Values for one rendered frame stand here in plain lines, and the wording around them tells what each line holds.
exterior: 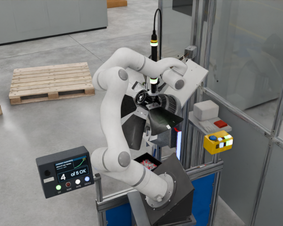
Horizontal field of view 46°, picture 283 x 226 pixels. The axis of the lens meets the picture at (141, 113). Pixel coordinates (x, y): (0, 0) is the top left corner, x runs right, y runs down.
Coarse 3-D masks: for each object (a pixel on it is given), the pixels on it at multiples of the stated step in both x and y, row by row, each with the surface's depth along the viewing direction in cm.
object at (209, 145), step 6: (216, 132) 219; (222, 132) 219; (204, 138) 216; (216, 138) 213; (228, 138) 213; (204, 144) 218; (210, 144) 211; (216, 144) 210; (210, 150) 212; (216, 150) 212; (222, 150) 215
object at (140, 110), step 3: (138, 108) 233; (141, 108) 233; (135, 111) 233; (138, 111) 233; (141, 111) 233; (144, 111) 233; (147, 111) 233; (135, 114) 233; (138, 114) 233; (141, 114) 233; (147, 114) 233; (141, 117) 232; (144, 117) 233
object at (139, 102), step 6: (144, 90) 229; (138, 96) 232; (144, 96) 228; (150, 96) 228; (156, 96) 235; (138, 102) 230; (144, 102) 226; (150, 102) 228; (156, 102) 232; (144, 108) 232
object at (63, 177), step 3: (66, 171) 169; (57, 174) 167; (60, 174) 168; (63, 174) 168; (66, 174) 169; (60, 177) 168; (63, 177) 169; (66, 177) 169; (60, 180) 168; (63, 180) 169; (66, 180) 170
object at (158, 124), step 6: (156, 108) 223; (162, 108) 224; (150, 114) 219; (156, 114) 218; (162, 114) 217; (168, 114) 217; (174, 114) 217; (150, 120) 215; (156, 120) 214; (162, 120) 213; (168, 120) 212; (174, 120) 211; (180, 120) 210; (150, 126) 212; (156, 126) 211; (162, 126) 210; (156, 132) 208; (162, 132) 207
